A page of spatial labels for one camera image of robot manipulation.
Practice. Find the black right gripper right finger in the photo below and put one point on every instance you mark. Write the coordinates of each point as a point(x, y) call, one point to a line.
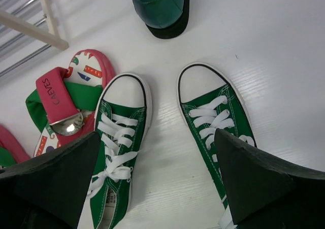
point(264, 191)

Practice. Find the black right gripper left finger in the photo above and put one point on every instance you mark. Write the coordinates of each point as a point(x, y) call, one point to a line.
point(48, 191)

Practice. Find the pink green sandal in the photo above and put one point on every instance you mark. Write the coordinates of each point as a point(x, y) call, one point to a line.
point(11, 150)
point(63, 104)

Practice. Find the green canvas sneaker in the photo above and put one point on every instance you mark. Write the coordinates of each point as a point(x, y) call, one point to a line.
point(209, 101)
point(122, 118)

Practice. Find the cream metal shoe rack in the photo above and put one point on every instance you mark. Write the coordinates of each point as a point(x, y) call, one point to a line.
point(29, 28)

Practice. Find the dark green loafer right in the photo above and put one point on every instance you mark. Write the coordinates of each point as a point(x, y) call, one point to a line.
point(165, 19)

